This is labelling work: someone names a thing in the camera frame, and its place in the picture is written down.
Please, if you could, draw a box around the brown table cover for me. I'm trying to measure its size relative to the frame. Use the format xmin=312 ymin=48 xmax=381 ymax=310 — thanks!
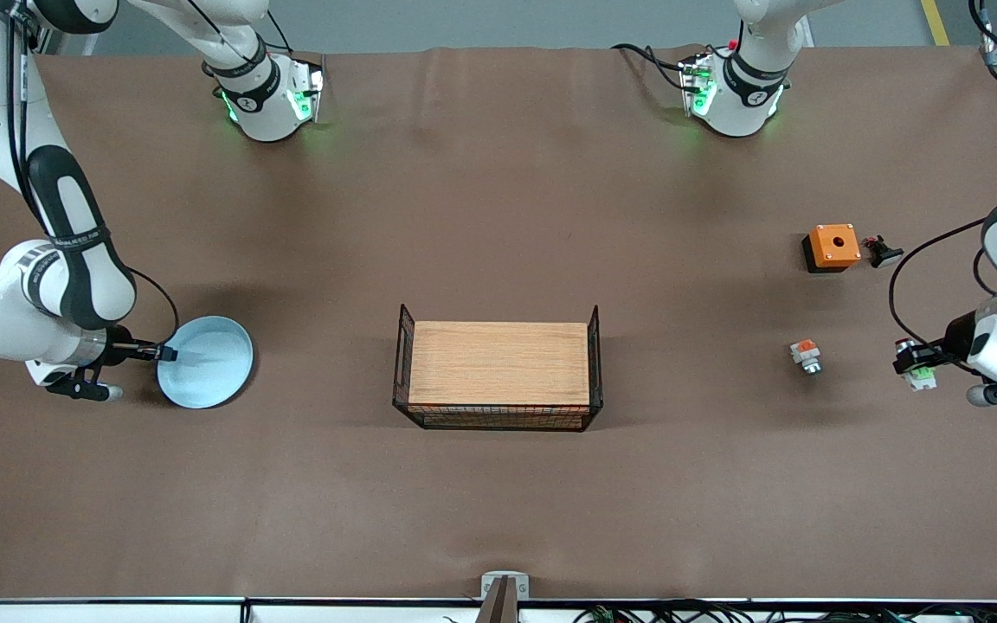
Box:
xmin=0 ymin=45 xmax=997 ymax=602

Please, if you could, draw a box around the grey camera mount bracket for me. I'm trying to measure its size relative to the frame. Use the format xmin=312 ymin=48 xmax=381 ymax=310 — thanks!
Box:
xmin=476 ymin=571 xmax=531 ymax=623

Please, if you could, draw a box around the black base power cable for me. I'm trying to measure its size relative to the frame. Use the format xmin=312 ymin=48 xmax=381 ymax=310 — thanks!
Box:
xmin=611 ymin=42 xmax=691 ymax=93

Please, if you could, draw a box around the black push button actuator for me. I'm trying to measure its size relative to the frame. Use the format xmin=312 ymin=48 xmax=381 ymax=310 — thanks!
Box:
xmin=864 ymin=234 xmax=905 ymax=269

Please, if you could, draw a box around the wooden board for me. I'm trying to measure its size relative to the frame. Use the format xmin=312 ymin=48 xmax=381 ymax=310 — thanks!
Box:
xmin=408 ymin=321 xmax=591 ymax=406

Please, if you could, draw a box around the orange button enclosure box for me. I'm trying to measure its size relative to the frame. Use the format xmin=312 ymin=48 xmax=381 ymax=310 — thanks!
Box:
xmin=801 ymin=223 xmax=862 ymax=274

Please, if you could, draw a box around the white table edge rail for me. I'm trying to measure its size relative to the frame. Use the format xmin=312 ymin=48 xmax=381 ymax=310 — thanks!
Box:
xmin=0 ymin=597 xmax=997 ymax=623

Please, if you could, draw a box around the black wire basket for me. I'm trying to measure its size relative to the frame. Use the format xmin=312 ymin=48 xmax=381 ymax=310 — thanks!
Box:
xmin=392 ymin=303 xmax=605 ymax=433

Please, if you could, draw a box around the push button switch orange block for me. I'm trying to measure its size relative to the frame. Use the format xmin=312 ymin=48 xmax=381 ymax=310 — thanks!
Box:
xmin=789 ymin=338 xmax=822 ymax=376

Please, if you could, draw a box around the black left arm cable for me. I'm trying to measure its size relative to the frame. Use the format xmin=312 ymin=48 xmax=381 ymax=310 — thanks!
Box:
xmin=888 ymin=218 xmax=997 ymax=375

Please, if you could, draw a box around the arm base connector panel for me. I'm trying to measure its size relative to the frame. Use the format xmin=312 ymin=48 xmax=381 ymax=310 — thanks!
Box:
xmin=285 ymin=55 xmax=327 ymax=124
xmin=679 ymin=52 xmax=717 ymax=119

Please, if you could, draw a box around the light blue round plate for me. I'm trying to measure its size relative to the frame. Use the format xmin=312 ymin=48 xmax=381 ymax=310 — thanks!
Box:
xmin=157 ymin=315 xmax=254 ymax=409

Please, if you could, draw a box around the red push button green block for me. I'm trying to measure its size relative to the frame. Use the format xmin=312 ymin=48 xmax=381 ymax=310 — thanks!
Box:
xmin=895 ymin=337 xmax=939 ymax=393

